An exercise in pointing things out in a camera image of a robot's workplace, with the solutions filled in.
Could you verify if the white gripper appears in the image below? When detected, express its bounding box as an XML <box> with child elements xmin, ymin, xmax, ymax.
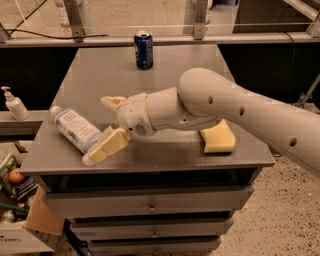
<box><xmin>82</xmin><ymin>93</ymin><xmax>155</xmax><ymax>166</ymax></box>

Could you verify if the blue plastic water bottle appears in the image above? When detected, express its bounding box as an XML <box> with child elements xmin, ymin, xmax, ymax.
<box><xmin>49</xmin><ymin>106</ymin><xmax>102</xmax><ymax>154</ymax></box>

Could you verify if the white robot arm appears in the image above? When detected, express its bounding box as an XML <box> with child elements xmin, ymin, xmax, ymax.
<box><xmin>82</xmin><ymin>68</ymin><xmax>320</xmax><ymax>176</ymax></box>

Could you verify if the blue pepsi can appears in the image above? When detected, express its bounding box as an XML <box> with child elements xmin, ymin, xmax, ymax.
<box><xmin>134</xmin><ymin>31</ymin><xmax>153</xmax><ymax>69</ymax></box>

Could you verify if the white pump dispenser bottle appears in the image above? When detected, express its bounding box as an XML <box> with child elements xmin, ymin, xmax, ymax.
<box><xmin>1</xmin><ymin>86</ymin><xmax>29</xmax><ymax>121</ymax></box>

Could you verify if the grey drawer cabinet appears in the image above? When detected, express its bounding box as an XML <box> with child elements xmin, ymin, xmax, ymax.
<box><xmin>19</xmin><ymin>44</ymin><xmax>276</xmax><ymax>256</ymax></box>

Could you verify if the top cabinet drawer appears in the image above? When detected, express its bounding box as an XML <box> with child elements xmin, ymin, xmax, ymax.
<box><xmin>46</xmin><ymin>186</ymin><xmax>254</xmax><ymax>218</ymax></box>

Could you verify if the cabinet drawer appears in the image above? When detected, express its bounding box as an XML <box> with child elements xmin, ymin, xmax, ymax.
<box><xmin>46</xmin><ymin>186</ymin><xmax>254</xmax><ymax>218</ymax></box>
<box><xmin>89</xmin><ymin>237</ymin><xmax>221</xmax><ymax>256</ymax></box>
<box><xmin>71</xmin><ymin>218</ymin><xmax>233</xmax><ymax>240</ymax></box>

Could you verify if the yellow sponge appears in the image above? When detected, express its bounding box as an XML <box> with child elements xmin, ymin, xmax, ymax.
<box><xmin>199</xmin><ymin>119</ymin><xmax>236</xmax><ymax>154</ymax></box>

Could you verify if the orange fruit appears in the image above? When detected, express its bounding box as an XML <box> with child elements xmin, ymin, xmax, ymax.
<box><xmin>8</xmin><ymin>168</ymin><xmax>25</xmax><ymax>185</ymax></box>

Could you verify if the cardboard box with clutter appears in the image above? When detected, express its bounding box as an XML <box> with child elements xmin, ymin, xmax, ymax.
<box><xmin>0</xmin><ymin>154</ymin><xmax>63</xmax><ymax>255</ymax></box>

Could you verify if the middle cabinet drawer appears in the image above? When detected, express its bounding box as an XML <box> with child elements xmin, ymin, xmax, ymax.
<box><xmin>71</xmin><ymin>218</ymin><xmax>233</xmax><ymax>240</ymax></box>

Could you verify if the bottom cabinet drawer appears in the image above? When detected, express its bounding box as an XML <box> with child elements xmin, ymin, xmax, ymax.
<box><xmin>89</xmin><ymin>237</ymin><xmax>221</xmax><ymax>256</ymax></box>

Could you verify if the grey metal rail frame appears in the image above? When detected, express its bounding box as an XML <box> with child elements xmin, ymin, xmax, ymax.
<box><xmin>0</xmin><ymin>0</ymin><xmax>320</xmax><ymax>47</ymax></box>

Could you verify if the black cable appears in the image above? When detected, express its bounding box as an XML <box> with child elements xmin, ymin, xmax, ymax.
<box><xmin>0</xmin><ymin>0</ymin><xmax>109</xmax><ymax>40</ymax></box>

